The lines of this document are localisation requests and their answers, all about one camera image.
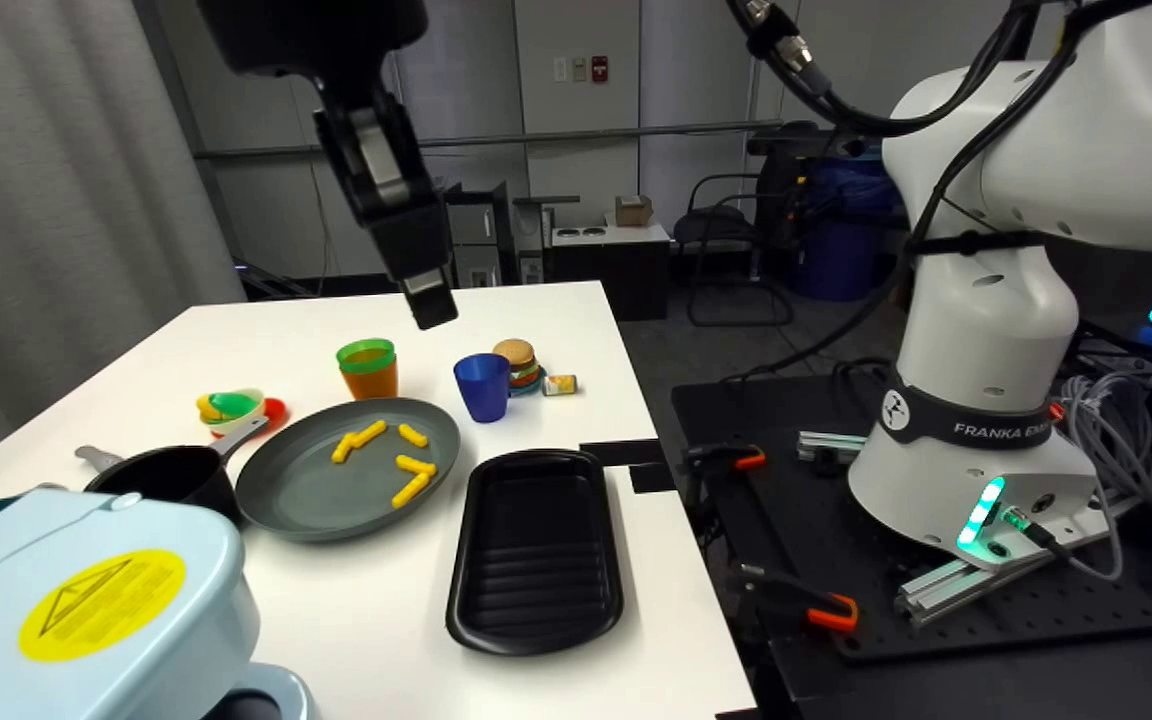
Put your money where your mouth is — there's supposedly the light blue coffee maker toaster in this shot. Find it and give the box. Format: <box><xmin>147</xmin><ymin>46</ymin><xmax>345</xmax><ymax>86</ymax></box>
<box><xmin>0</xmin><ymin>486</ymin><xmax>322</xmax><ymax>720</ymax></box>

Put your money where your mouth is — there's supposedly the black ridged tray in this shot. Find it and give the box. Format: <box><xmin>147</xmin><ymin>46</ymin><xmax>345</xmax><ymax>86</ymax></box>
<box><xmin>438</xmin><ymin>444</ymin><xmax>632</xmax><ymax>659</ymax></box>

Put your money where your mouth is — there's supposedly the aluminium extrusion rail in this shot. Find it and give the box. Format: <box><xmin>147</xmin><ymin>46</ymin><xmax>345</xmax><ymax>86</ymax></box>
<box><xmin>891</xmin><ymin>508</ymin><xmax>1115</xmax><ymax>633</ymax></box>

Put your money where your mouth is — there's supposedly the grey curtain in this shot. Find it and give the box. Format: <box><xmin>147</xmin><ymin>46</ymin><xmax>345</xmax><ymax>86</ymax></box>
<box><xmin>0</xmin><ymin>0</ymin><xmax>248</xmax><ymax>490</ymax></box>

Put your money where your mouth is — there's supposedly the grey round plate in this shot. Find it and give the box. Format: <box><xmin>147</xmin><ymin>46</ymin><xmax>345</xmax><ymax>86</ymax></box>
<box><xmin>231</xmin><ymin>392</ymin><xmax>469</xmax><ymax>549</ymax></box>

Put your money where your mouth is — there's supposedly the green yellow red toy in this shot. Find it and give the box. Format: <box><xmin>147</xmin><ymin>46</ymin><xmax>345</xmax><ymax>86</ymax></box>
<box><xmin>192</xmin><ymin>386</ymin><xmax>297</xmax><ymax>462</ymax></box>

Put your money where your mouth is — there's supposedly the blue plastic cup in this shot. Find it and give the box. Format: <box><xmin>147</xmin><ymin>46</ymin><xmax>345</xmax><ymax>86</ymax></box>
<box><xmin>448</xmin><ymin>350</ymin><xmax>515</xmax><ymax>427</ymax></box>

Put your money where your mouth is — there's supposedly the blue barrel bin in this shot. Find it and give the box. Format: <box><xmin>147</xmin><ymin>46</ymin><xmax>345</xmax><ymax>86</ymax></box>
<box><xmin>783</xmin><ymin>158</ymin><xmax>907</xmax><ymax>309</ymax></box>

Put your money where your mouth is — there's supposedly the dark cabinet with white top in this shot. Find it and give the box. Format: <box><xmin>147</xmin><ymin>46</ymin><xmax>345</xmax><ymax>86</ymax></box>
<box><xmin>540</xmin><ymin>217</ymin><xmax>675</xmax><ymax>324</ymax></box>

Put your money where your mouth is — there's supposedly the black office chair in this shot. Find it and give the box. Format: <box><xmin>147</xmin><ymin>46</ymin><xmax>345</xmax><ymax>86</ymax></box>
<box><xmin>672</xmin><ymin>170</ymin><xmax>796</xmax><ymax>331</ymax></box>

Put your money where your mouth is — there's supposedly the black clamp with orange handle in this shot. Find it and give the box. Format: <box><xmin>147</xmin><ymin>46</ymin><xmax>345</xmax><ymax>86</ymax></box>
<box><xmin>733</xmin><ymin>560</ymin><xmax>862</xmax><ymax>642</ymax></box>
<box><xmin>685</xmin><ymin>439</ymin><xmax>776</xmax><ymax>490</ymax></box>

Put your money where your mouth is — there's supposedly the toy burger on blue plate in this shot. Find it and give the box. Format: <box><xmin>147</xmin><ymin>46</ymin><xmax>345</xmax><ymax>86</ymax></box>
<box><xmin>486</xmin><ymin>331</ymin><xmax>550</xmax><ymax>395</ymax></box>

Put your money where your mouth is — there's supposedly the black toy pot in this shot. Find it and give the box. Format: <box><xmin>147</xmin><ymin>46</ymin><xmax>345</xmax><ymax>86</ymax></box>
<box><xmin>79</xmin><ymin>439</ymin><xmax>251</xmax><ymax>534</ymax></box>

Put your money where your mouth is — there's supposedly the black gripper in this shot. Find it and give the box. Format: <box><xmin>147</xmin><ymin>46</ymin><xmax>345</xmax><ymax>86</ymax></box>
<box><xmin>192</xmin><ymin>0</ymin><xmax>464</xmax><ymax>331</ymax></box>

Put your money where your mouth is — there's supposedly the white cable bundle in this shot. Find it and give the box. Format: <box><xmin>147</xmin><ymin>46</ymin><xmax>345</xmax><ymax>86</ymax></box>
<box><xmin>1052</xmin><ymin>368</ymin><xmax>1152</xmax><ymax>589</ymax></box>

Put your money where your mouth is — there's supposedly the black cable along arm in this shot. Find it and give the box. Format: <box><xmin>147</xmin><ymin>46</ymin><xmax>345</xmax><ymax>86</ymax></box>
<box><xmin>725</xmin><ymin>0</ymin><xmax>1140</xmax><ymax>386</ymax></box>

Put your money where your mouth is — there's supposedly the orange cup with green lid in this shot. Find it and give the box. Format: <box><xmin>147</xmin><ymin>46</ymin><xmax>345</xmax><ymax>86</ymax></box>
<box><xmin>332</xmin><ymin>331</ymin><xmax>404</xmax><ymax>403</ymax></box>

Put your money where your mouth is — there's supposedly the small cardboard box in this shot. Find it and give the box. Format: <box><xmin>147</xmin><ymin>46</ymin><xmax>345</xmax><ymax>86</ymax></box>
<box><xmin>608</xmin><ymin>192</ymin><xmax>656</xmax><ymax>234</ymax></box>

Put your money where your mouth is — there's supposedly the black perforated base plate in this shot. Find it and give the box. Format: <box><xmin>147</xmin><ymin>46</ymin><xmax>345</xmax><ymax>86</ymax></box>
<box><xmin>669</xmin><ymin>368</ymin><xmax>1152</xmax><ymax>671</ymax></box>

